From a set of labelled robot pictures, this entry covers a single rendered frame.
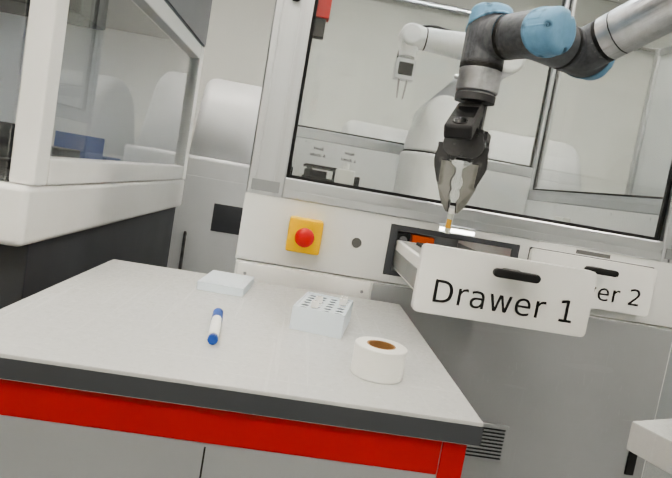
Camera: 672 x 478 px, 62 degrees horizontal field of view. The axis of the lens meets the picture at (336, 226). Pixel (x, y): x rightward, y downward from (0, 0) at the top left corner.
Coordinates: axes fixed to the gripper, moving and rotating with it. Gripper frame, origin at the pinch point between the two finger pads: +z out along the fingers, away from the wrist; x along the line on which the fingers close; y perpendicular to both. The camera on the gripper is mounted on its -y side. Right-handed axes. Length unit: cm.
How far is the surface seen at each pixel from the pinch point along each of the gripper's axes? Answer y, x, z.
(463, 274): -10.1, -5.4, 10.3
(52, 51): -29, 66, -14
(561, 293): -3.4, -20.5, 10.8
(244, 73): 278, 218, -64
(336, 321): -19.5, 11.2, 20.6
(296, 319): -20.9, 17.3, 21.6
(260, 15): 281, 214, -109
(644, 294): 40, -39, 13
